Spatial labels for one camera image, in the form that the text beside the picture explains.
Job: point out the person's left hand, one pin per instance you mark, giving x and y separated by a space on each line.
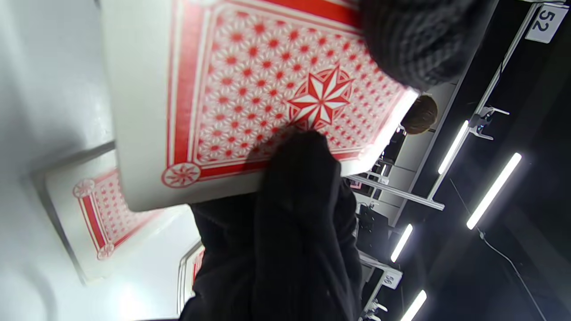
290 245

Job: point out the dealt red-backed cards pile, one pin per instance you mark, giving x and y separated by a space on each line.
111 214
187 267

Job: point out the deck of red playing cards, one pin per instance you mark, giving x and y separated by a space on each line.
245 67

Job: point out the white hanging sign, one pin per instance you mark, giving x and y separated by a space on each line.
391 280
546 22

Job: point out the ceiling light strip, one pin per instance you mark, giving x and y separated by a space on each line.
453 147
414 305
401 243
494 191

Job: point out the white metal frame rail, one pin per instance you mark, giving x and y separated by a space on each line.
397 191

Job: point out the white ceiling bracket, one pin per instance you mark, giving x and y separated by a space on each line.
484 122

